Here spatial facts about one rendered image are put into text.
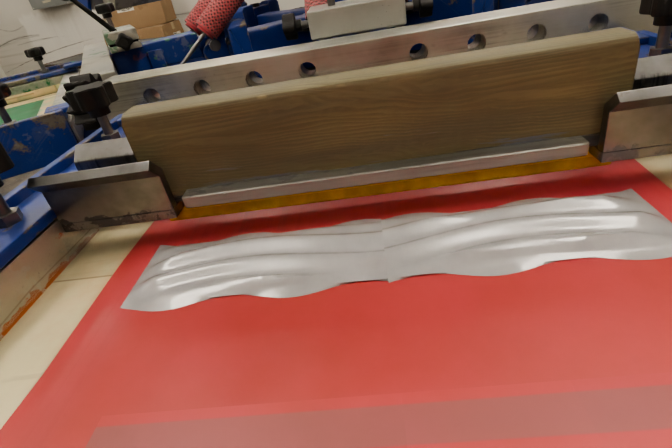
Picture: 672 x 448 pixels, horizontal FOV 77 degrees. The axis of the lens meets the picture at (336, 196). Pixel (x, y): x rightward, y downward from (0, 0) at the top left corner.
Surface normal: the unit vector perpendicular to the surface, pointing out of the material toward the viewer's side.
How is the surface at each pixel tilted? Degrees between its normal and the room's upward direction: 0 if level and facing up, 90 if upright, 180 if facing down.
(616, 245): 35
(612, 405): 0
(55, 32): 90
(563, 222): 29
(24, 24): 90
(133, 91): 90
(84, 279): 0
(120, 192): 90
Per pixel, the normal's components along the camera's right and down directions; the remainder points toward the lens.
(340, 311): -0.17, -0.85
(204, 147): -0.03, 0.50
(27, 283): 0.99, -0.13
